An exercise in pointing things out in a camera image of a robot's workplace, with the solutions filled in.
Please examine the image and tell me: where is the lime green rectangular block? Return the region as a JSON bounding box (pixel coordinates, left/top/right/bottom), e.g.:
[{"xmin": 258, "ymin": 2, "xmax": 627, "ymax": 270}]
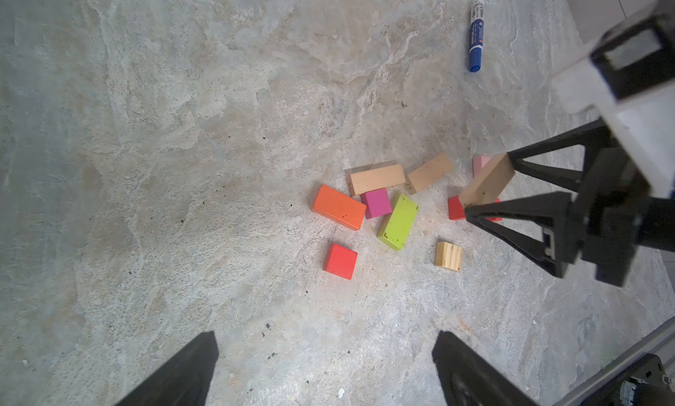
[{"xmin": 377, "ymin": 193, "xmax": 419, "ymax": 250}]

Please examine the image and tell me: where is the red square block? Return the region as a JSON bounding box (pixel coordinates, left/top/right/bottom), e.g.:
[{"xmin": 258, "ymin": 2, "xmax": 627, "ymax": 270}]
[{"xmin": 323, "ymin": 243, "xmax": 358, "ymax": 280}]

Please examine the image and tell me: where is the natural wood block 29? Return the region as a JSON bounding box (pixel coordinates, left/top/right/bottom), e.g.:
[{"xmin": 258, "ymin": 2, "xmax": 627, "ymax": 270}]
[{"xmin": 407, "ymin": 153, "xmax": 454, "ymax": 194}]

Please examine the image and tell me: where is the magenta cube block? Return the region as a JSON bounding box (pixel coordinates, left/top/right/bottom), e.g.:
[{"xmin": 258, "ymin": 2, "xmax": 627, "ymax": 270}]
[{"xmin": 360, "ymin": 188, "xmax": 392, "ymax": 220}]

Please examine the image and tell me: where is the aluminium mounting rail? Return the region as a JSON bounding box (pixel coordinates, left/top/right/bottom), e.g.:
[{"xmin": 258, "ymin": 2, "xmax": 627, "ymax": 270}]
[{"xmin": 557, "ymin": 318, "xmax": 674, "ymax": 405}]

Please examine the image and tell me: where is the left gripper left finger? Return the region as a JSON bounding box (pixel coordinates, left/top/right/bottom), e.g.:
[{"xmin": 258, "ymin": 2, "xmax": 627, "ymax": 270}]
[{"xmin": 118, "ymin": 331, "xmax": 219, "ymax": 406}]

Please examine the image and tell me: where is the small ridged natural block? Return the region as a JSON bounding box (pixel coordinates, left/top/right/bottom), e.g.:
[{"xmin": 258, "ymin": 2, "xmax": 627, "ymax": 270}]
[{"xmin": 434, "ymin": 241, "xmax": 463, "ymax": 272}]

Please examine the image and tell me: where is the red arch block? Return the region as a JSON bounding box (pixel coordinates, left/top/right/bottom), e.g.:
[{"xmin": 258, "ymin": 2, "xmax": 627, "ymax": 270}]
[{"xmin": 448, "ymin": 196, "xmax": 500, "ymax": 221}]

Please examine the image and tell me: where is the orange rectangular block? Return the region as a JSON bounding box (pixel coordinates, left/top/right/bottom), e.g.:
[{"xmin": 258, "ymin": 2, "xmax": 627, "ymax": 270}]
[{"xmin": 311, "ymin": 184, "xmax": 367, "ymax": 230}]

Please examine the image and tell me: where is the pink rectangular block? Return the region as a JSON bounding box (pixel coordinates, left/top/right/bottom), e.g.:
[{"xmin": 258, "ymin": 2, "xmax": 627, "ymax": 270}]
[{"xmin": 473, "ymin": 156, "xmax": 490, "ymax": 177}]

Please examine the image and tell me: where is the blue marker pen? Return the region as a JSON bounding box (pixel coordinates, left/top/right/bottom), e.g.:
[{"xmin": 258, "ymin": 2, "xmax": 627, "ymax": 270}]
[{"xmin": 469, "ymin": 0, "xmax": 484, "ymax": 73}]

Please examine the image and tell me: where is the natural wood block 31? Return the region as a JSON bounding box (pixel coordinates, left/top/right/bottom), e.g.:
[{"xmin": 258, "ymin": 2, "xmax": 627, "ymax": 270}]
[{"xmin": 347, "ymin": 164, "xmax": 406, "ymax": 197}]

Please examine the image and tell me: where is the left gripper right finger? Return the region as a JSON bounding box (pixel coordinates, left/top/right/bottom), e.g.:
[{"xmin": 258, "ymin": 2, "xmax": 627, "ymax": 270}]
[{"xmin": 432, "ymin": 331, "xmax": 536, "ymax": 405}]

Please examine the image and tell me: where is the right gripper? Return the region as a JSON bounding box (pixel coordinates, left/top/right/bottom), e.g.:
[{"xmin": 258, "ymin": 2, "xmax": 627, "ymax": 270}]
[{"xmin": 465, "ymin": 119, "xmax": 674, "ymax": 286}]

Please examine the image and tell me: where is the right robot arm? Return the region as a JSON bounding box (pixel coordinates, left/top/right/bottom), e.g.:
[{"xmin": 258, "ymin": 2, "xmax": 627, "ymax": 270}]
[{"xmin": 460, "ymin": 0, "xmax": 674, "ymax": 286}]

